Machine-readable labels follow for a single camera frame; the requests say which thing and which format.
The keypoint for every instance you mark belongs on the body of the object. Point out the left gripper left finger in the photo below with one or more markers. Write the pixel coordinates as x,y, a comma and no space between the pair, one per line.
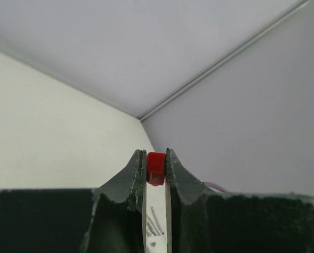
110,218

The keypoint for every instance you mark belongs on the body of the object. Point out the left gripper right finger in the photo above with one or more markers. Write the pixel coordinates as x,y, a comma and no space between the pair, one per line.
201,220

